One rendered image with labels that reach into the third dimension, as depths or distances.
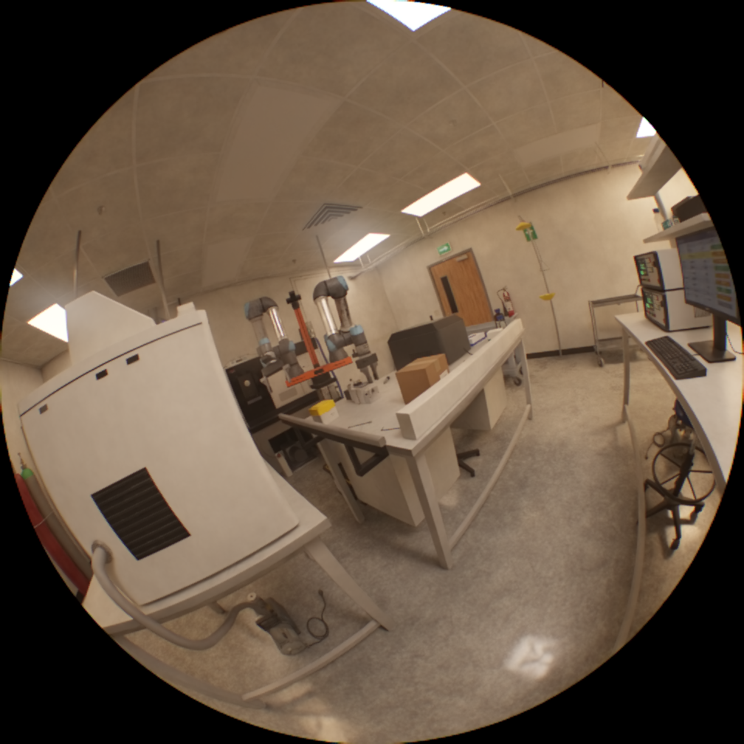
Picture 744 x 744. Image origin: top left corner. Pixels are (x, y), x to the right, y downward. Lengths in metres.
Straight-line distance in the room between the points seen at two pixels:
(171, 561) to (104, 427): 0.31
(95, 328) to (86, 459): 0.26
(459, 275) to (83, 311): 4.71
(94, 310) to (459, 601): 1.64
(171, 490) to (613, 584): 1.63
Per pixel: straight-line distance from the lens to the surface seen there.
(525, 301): 4.32
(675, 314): 1.59
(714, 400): 0.91
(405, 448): 0.76
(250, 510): 0.56
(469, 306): 4.65
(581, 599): 1.39
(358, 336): 1.30
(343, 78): 1.78
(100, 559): 0.65
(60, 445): 0.63
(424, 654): 1.31
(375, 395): 1.32
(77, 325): 0.64
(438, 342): 1.52
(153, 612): 0.76
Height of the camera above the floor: 1.28
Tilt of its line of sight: 10 degrees down
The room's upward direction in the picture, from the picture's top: 19 degrees counter-clockwise
